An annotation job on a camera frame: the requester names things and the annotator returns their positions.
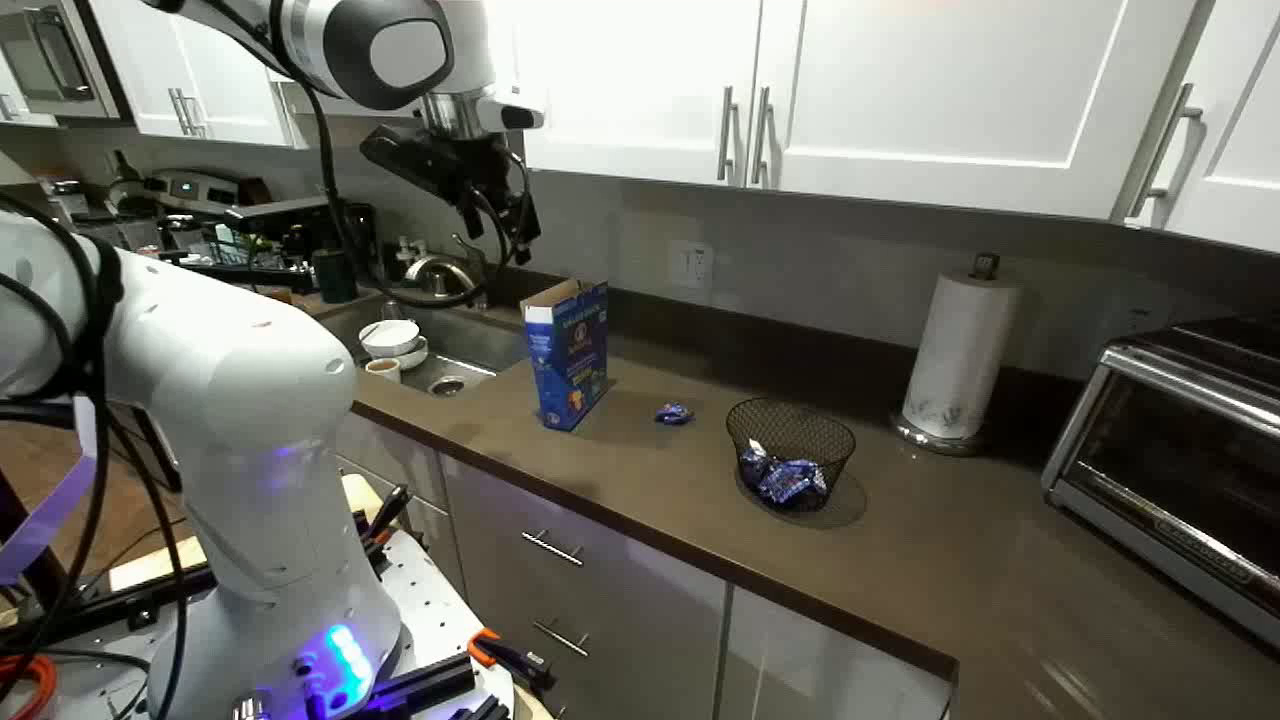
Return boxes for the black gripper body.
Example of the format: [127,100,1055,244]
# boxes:
[442,126,536,226]

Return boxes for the blue Annie's snack box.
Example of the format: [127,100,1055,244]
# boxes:
[517,276,615,436]

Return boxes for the chrome faucet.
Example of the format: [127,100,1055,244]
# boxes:
[382,235,488,313]

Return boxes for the steel kitchen sink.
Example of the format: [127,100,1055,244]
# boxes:
[314,291,531,399]

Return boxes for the white bowl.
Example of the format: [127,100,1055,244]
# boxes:
[352,316,437,382]

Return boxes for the black cup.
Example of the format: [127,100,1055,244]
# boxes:
[313,244,359,307]

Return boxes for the white upper cabinet door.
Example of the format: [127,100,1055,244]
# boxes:
[1146,0,1280,255]
[83,0,313,152]
[510,0,777,193]
[756,0,1213,227]

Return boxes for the black equipment pile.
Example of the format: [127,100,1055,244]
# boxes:
[72,156,382,299]

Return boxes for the gray lower cabinet door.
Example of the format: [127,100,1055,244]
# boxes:
[716,580,960,720]
[331,409,462,592]

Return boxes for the black markers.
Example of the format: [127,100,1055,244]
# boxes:
[356,486,414,553]

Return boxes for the gray drawer cabinet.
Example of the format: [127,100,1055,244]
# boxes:
[437,456,733,720]

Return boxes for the metal robot mounting table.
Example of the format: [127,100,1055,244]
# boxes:
[0,471,555,720]

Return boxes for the white paper towel roll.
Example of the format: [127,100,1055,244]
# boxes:
[891,250,1025,456]

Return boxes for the microwave oven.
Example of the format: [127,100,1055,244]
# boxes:
[0,0,130,133]

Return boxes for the silver toaster oven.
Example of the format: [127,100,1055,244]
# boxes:
[1038,313,1280,653]

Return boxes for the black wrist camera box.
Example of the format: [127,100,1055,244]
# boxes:
[356,120,471,205]

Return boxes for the white wall outlet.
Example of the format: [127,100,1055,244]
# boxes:
[668,235,718,291]

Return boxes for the silver cabinet handle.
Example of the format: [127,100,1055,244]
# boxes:
[747,83,782,193]
[711,83,747,188]
[1128,79,1213,231]

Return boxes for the orange handled pliers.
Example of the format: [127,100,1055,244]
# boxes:
[462,629,561,697]

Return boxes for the purple strap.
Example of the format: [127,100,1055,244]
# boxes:
[0,395,109,592]

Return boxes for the orange cable loop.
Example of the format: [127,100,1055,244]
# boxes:
[0,648,63,720]

